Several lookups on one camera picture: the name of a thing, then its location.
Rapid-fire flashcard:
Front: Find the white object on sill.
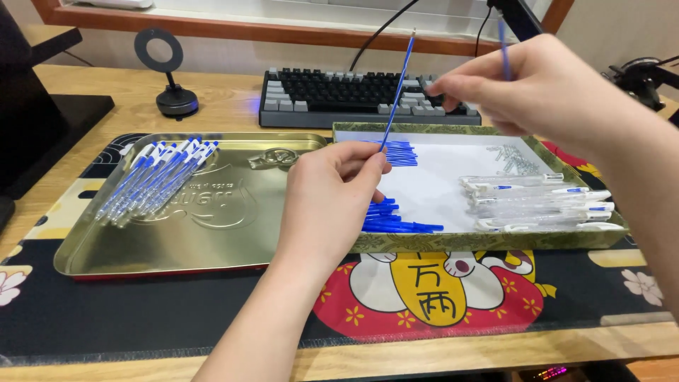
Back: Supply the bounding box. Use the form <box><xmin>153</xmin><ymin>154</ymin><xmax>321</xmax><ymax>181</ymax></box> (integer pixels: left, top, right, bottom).
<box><xmin>68</xmin><ymin>0</ymin><xmax>155</xmax><ymax>10</ymax></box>

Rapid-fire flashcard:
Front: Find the pile of blue refills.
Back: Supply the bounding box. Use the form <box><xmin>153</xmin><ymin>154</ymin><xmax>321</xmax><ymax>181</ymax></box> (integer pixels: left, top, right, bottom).
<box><xmin>366</xmin><ymin>139</ymin><xmax>419</xmax><ymax>168</ymax></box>
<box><xmin>361</xmin><ymin>197</ymin><xmax>445</xmax><ymax>235</ymax></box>

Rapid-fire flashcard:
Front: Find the row of clear pen barrels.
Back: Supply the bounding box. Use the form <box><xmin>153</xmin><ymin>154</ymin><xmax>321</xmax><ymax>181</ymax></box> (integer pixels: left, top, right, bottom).
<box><xmin>458</xmin><ymin>172</ymin><xmax>626</xmax><ymax>233</ymax></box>

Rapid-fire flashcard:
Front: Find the black monitor stand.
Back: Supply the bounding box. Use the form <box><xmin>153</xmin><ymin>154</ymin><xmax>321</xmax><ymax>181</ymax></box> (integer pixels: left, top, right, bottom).
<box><xmin>0</xmin><ymin>0</ymin><xmax>115</xmax><ymax>234</ymax></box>

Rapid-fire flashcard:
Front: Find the black ring phone stand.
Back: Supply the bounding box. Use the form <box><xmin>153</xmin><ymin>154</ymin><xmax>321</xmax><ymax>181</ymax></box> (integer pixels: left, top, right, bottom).
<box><xmin>133</xmin><ymin>28</ymin><xmax>200</xmax><ymax>121</ymax></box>

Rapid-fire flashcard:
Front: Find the pile of assembled blue pens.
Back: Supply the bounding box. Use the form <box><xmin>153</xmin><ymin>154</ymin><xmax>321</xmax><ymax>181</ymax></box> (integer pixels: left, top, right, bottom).
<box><xmin>94</xmin><ymin>137</ymin><xmax>220</xmax><ymax>228</ymax></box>

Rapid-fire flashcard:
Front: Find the black and grey keyboard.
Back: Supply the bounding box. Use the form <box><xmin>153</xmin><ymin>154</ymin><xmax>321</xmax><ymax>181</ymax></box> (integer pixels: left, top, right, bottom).
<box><xmin>258</xmin><ymin>67</ymin><xmax>483</xmax><ymax>129</ymax></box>

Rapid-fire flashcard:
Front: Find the person's right hand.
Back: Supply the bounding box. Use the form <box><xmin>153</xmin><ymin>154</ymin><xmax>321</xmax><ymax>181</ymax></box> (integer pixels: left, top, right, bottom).
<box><xmin>424</xmin><ymin>34</ymin><xmax>657</xmax><ymax>161</ymax></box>

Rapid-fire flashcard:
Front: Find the black cable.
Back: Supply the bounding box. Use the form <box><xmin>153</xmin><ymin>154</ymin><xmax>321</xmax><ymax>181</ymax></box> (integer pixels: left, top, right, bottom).
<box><xmin>474</xmin><ymin>4</ymin><xmax>493</xmax><ymax>57</ymax></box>
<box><xmin>348</xmin><ymin>0</ymin><xmax>421</xmax><ymax>72</ymax></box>

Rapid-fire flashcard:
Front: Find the gold metal tray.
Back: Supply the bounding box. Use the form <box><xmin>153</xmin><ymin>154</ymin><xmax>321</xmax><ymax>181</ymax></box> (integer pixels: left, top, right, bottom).
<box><xmin>53</xmin><ymin>132</ymin><xmax>329</xmax><ymax>281</ymax></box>

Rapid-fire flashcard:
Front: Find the wooden window frame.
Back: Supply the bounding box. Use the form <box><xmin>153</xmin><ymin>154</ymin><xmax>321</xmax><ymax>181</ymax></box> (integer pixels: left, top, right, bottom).
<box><xmin>30</xmin><ymin>0</ymin><xmax>576</xmax><ymax>58</ymax></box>

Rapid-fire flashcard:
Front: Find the dark device with coloured lights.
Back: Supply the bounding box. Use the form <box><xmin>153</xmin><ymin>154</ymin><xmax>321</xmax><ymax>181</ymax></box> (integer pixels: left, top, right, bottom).
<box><xmin>508</xmin><ymin>361</ymin><xmax>640</xmax><ymax>382</ymax></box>

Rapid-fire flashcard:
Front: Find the blurred blue pen refill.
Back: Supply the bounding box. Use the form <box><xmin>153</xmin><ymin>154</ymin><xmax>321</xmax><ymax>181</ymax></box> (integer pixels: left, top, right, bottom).
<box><xmin>497</xmin><ymin>15</ymin><xmax>513</xmax><ymax>81</ymax></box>

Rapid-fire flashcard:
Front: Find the person's left hand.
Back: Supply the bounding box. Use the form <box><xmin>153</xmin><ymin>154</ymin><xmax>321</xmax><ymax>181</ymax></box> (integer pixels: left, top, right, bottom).
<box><xmin>272</xmin><ymin>140</ymin><xmax>394</xmax><ymax>272</ymax></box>

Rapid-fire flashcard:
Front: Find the pile of small metal springs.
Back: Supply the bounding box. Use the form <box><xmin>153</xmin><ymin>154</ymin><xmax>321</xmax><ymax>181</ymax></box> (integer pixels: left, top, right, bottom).
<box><xmin>486</xmin><ymin>144</ymin><xmax>540</xmax><ymax>176</ymax></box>

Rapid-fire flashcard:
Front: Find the black cat print desk mat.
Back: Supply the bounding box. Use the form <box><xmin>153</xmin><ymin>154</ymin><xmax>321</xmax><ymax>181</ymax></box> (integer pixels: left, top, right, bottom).
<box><xmin>0</xmin><ymin>133</ymin><xmax>679</xmax><ymax>368</ymax></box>

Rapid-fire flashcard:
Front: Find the long blue pen refill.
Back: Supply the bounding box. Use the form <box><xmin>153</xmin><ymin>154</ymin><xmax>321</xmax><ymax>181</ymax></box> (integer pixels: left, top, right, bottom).
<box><xmin>379</xmin><ymin>29</ymin><xmax>417</xmax><ymax>155</ymax></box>

